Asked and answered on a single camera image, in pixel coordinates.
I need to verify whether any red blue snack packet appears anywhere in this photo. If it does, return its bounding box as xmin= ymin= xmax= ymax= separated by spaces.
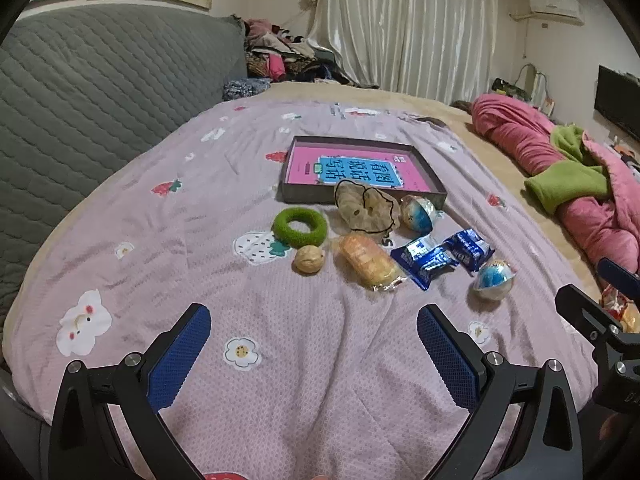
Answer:
xmin=470 ymin=259 xmax=518 ymax=302

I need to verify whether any walnut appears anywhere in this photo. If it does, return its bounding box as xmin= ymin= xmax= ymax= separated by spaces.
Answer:
xmin=292 ymin=245 xmax=326 ymax=276

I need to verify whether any black bag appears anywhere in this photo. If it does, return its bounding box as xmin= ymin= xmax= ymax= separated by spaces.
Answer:
xmin=492 ymin=77 xmax=528 ymax=98

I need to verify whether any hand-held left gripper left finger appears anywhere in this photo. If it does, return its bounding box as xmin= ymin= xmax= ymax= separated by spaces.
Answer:
xmin=42 ymin=303 xmax=212 ymax=480

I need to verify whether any pink printed bedsheet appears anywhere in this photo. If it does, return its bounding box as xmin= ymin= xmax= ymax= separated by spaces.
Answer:
xmin=2 ymin=99 xmax=601 ymax=480

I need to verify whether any white curtain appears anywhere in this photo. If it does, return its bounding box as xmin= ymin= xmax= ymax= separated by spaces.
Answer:
xmin=305 ymin=0 xmax=501 ymax=106

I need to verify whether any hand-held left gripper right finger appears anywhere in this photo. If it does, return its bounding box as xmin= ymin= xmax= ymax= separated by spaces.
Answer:
xmin=416 ymin=304 xmax=598 ymax=480

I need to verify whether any grey cardboard box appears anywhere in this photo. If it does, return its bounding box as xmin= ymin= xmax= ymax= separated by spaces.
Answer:
xmin=276 ymin=135 xmax=447 ymax=211

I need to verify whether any black television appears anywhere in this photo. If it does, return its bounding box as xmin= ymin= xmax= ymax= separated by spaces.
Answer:
xmin=594 ymin=65 xmax=640 ymax=143

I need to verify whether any blue floral cloth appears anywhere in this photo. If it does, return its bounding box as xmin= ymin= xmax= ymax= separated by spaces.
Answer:
xmin=222 ymin=77 xmax=273 ymax=102

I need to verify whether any grey quilted headboard cover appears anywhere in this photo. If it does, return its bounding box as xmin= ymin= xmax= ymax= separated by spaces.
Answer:
xmin=0 ymin=7 xmax=248 ymax=261

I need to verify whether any orange snack packet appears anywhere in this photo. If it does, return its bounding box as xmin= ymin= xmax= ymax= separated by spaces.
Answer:
xmin=600 ymin=285 xmax=640 ymax=333
xmin=332 ymin=234 xmax=407 ymax=292

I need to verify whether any pile of clothes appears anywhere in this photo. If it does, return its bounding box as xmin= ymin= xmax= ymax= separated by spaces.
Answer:
xmin=242 ymin=17 xmax=361 ymax=86

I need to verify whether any white air conditioner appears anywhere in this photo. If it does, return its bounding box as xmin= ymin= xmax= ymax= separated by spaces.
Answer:
xmin=527 ymin=0 xmax=586 ymax=26

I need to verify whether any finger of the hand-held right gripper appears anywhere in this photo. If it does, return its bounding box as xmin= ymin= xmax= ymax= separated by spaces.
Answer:
xmin=598 ymin=257 xmax=640 ymax=291
xmin=555 ymin=284 xmax=640 ymax=356

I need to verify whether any oval table mirror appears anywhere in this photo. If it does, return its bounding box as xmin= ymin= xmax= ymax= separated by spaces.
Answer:
xmin=515 ymin=62 xmax=548 ymax=106

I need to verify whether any green fuzzy ring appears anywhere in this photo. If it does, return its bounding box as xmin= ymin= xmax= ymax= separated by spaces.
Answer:
xmin=272 ymin=207 xmax=327 ymax=248

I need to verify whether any pink quilt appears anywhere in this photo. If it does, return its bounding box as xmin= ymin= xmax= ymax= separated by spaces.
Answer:
xmin=472 ymin=94 xmax=640 ymax=281

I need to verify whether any green fleece blanket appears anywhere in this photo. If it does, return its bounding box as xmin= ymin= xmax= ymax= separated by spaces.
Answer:
xmin=524 ymin=124 xmax=613 ymax=213

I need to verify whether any pink book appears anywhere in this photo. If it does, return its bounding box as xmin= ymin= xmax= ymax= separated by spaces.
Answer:
xmin=285 ymin=142 xmax=433 ymax=193

